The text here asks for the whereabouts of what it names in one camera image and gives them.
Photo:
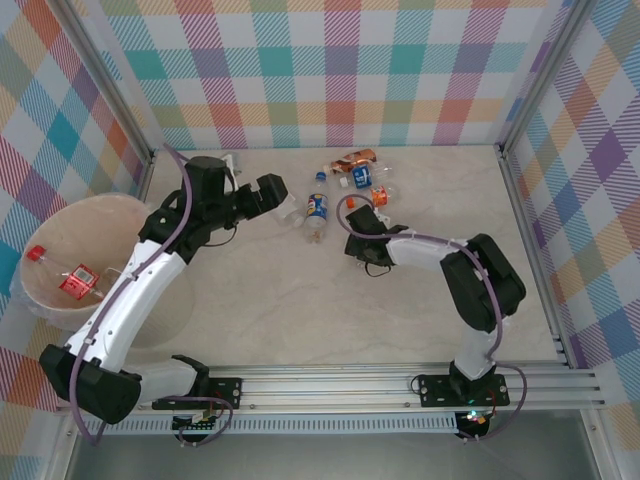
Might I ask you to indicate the copper brown label bottle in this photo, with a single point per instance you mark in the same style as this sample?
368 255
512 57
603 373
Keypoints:
352 160

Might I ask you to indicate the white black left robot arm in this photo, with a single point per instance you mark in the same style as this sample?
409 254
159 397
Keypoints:
135 300

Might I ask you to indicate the clear plastic bin liner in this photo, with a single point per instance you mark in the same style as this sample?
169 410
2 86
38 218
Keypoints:
17 300

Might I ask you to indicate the round beige bin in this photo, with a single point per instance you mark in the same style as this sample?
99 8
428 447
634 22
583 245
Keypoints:
75 225

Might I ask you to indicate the aluminium mounting rail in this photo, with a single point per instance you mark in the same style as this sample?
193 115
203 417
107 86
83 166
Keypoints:
325 387

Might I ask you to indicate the aluminium corner post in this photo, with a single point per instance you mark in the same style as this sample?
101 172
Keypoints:
100 65
550 65

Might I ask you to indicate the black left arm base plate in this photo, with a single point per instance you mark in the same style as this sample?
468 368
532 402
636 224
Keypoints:
227 392

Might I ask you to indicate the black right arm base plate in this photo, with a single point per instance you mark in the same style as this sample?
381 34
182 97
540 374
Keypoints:
435 390

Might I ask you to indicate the clear bottle square blue label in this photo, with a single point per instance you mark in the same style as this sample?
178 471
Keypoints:
361 176

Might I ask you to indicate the red label red cap bottle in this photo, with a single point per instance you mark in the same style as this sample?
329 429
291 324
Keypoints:
77 284

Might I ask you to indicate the blue yellow label blue cap bottle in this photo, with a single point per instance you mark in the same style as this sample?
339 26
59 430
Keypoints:
317 206

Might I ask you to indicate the orange label orange cap bottle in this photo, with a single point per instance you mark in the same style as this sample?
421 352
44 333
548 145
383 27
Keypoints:
381 196

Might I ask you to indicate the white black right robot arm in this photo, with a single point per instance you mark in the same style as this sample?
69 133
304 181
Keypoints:
425 252

